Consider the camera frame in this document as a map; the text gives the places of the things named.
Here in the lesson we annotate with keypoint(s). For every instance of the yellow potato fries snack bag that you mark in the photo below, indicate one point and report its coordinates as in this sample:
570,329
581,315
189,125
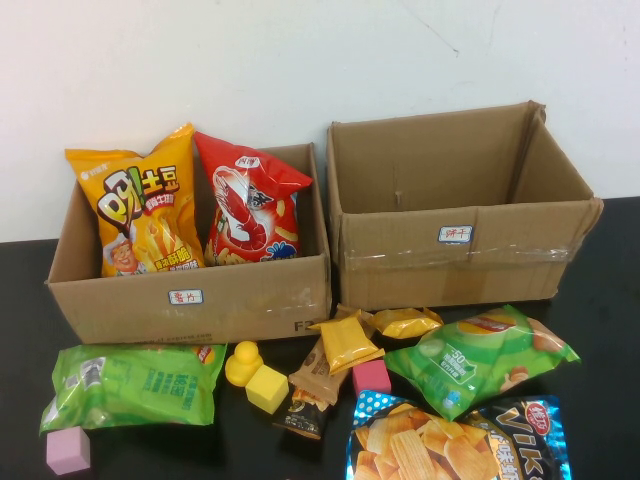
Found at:
140,215

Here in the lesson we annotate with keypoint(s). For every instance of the red shrimp snack bag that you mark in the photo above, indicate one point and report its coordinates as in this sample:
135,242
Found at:
250,215

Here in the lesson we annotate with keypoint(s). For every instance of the tan small snack packet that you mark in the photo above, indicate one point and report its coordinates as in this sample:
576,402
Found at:
344,311

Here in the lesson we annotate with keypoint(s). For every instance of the yellow small snack packet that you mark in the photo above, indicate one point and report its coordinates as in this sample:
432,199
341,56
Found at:
405,322
347,345

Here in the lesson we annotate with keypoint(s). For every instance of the black small snack packet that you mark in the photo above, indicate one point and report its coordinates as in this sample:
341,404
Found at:
300,422

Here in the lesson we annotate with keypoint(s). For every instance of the taped cardboard box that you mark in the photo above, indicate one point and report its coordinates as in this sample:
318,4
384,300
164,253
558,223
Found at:
400,270

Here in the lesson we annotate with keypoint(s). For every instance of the cardboard box with red-lettered label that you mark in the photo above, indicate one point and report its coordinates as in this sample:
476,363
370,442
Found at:
250,310

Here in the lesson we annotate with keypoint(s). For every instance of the brown chocolate biscuit packet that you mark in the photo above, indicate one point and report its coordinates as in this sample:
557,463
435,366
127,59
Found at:
312,372

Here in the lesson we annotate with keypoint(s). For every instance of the white sticker red writing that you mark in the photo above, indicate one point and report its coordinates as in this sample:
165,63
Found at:
456,235
186,296

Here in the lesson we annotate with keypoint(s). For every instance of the yellow rubber duck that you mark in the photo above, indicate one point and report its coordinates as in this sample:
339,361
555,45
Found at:
242,362

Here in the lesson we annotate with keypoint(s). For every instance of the magenta foam cube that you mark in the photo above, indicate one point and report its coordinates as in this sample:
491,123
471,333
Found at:
372,380

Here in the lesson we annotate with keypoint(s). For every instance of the yellow foam cube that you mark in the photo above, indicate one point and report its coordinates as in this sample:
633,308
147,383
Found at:
267,390

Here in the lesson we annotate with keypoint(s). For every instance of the green cucumber chips bag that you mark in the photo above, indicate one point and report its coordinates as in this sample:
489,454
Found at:
475,360

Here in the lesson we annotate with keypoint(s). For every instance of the blue ridged chips bag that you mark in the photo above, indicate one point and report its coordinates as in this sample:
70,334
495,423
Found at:
400,445

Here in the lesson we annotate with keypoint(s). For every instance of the green chips bag barcode side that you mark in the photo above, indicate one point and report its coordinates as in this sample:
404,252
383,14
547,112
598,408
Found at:
150,385

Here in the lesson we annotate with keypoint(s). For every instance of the light pink foam cube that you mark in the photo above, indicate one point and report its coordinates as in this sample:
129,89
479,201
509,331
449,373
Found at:
67,450

